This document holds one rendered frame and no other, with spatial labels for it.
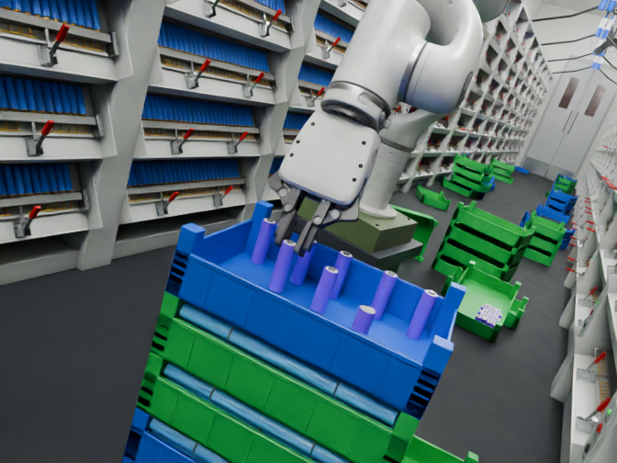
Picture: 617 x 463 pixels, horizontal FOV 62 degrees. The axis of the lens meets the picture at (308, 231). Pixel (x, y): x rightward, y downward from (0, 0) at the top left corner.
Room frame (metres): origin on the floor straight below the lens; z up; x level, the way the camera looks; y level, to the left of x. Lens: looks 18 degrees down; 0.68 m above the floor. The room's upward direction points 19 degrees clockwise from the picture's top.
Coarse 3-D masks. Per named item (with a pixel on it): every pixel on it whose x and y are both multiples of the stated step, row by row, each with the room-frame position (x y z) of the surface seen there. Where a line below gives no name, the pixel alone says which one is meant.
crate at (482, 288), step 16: (464, 272) 1.88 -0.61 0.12; (480, 272) 1.91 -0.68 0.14; (480, 288) 1.89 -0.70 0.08; (496, 288) 1.89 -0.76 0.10; (512, 288) 1.85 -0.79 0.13; (464, 304) 1.77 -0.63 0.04; (480, 304) 1.79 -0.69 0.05; (496, 304) 1.81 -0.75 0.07; (464, 320) 1.65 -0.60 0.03; (480, 336) 1.63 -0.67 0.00; (496, 336) 1.60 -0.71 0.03
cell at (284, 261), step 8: (288, 240) 0.57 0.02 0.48; (280, 248) 0.57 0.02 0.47; (288, 248) 0.56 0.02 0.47; (280, 256) 0.57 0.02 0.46; (288, 256) 0.57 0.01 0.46; (280, 264) 0.56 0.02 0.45; (288, 264) 0.57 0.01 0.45; (280, 272) 0.56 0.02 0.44; (272, 280) 0.57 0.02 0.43; (280, 280) 0.57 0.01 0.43; (272, 288) 0.56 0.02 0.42; (280, 288) 0.57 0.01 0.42
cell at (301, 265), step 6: (312, 246) 0.63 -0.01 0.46; (306, 252) 0.63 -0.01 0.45; (312, 252) 0.63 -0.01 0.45; (300, 258) 0.63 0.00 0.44; (306, 258) 0.63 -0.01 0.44; (300, 264) 0.63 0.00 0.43; (306, 264) 0.63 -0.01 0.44; (294, 270) 0.63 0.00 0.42; (300, 270) 0.63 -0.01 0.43; (306, 270) 0.63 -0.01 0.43; (294, 276) 0.63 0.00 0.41; (300, 276) 0.63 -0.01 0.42; (294, 282) 0.63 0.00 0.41; (300, 282) 0.63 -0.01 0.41
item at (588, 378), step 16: (576, 336) 1.37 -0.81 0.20; (576, 352) 1.36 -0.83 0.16; (592, 352) 1.35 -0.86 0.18; (608, 352) 1.32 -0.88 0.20; (576, 368) 1.26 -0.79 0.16; (592, 368) 1.26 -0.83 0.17; (608, 368) 1.21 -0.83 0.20; (576, 384) 1.16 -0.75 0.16; (592, 384) 1.17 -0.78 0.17; (608, 384) 1.15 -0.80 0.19; (576, 400) 1.08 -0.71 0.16; (592, 400) 1.08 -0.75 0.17; (608, 400) 0.94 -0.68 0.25; (576, 416) 1.00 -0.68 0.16; (592, 416) 0.95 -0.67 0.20; (576, 432) 0.94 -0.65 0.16; (576, 448) 0.81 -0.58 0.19
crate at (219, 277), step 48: (192, 240) 0.50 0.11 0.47; (240, 240) 0.65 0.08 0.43; (192, 288) 0.50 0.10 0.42; (240, 288) 0.48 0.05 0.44; (288, 288) 0.61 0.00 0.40; (288, 336) 0.47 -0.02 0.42; (336, 336) 0.45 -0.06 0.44; (384, 336) 0.57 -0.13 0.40; (432, 336) 0.60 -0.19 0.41; (384, 384) 0.44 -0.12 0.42; (432, 384) 0.43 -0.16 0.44
